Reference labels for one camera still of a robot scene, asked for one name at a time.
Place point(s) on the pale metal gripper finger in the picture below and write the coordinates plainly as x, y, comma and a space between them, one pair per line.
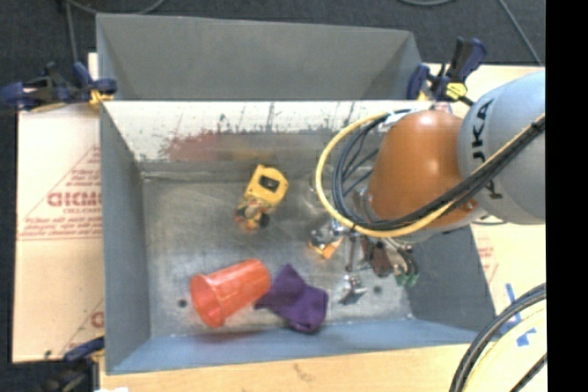
356, 281
349, 296

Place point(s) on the small orange and silver toy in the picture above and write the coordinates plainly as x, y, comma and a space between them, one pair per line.
325, 245

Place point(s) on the purple cloth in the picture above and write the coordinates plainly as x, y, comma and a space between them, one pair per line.
296, 300

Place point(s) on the orange plastic cup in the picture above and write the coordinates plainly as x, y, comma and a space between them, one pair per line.
229, 289

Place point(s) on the yellow toy vehicle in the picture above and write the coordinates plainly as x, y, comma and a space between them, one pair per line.
265, 190

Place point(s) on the grey metal bin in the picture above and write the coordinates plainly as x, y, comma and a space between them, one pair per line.
220, 252

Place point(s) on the brown cardboard board red print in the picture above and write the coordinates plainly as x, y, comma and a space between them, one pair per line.
55, 271

